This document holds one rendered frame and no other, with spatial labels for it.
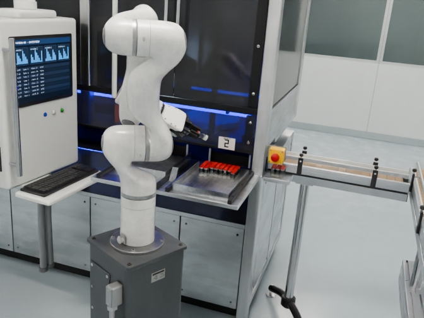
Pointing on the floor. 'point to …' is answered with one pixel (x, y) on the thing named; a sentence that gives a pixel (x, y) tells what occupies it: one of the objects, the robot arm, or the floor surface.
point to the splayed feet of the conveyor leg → (284, 300)
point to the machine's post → (260, 152)
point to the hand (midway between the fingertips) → (194, 131)
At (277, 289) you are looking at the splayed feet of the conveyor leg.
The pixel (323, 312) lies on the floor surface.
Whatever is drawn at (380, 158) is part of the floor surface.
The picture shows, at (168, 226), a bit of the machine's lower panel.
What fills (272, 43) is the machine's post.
